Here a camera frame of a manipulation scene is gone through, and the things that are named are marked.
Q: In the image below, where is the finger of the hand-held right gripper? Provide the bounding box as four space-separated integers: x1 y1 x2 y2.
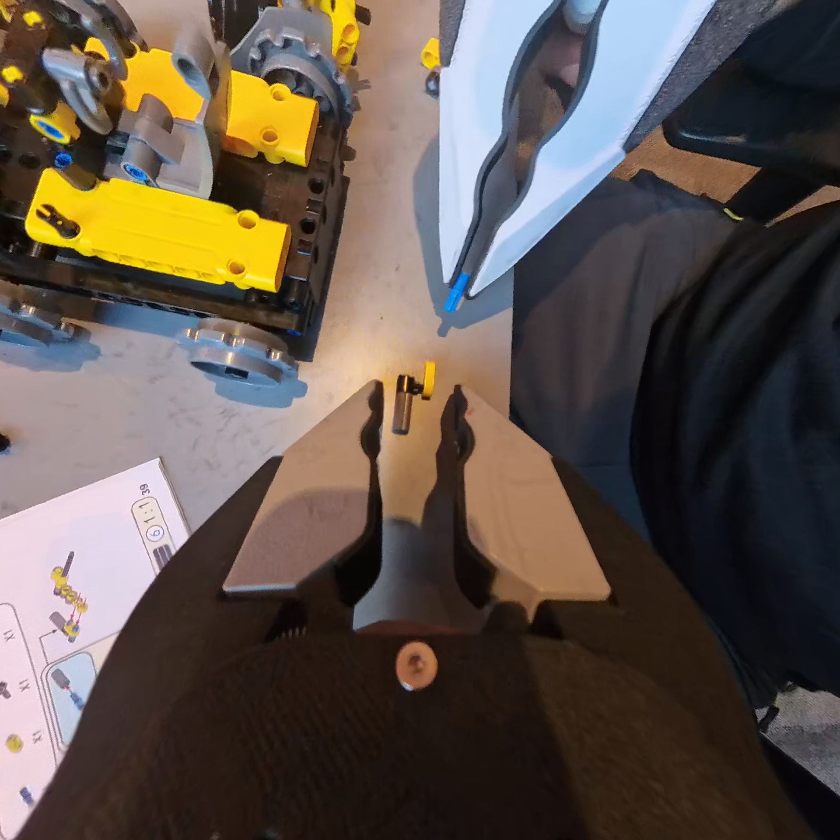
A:
437 0 565 284
465 0 718 301

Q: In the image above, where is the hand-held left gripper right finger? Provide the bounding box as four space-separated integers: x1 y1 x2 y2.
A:
438 385 613 627

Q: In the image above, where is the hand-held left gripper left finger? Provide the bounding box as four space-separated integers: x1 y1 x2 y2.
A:
222 379 387 627

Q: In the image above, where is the grey sleeve with black pin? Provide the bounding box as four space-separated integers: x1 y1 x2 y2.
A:
392 375 427 435

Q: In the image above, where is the grey desk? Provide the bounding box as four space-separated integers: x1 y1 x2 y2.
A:
0 0 514 631

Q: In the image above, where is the person's right hand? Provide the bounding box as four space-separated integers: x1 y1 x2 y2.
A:
515 26 588 181

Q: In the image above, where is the black mesh armrest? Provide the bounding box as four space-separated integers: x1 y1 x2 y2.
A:
663 85 840 224

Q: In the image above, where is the person's grey trouser leg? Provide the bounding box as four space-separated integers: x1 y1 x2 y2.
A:
511 174 742 592

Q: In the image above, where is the open instruction booklet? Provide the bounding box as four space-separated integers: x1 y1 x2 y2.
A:
0 457 191 840

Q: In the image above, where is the yellow black brick vehicle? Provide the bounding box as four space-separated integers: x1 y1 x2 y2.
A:
0 0 362 389

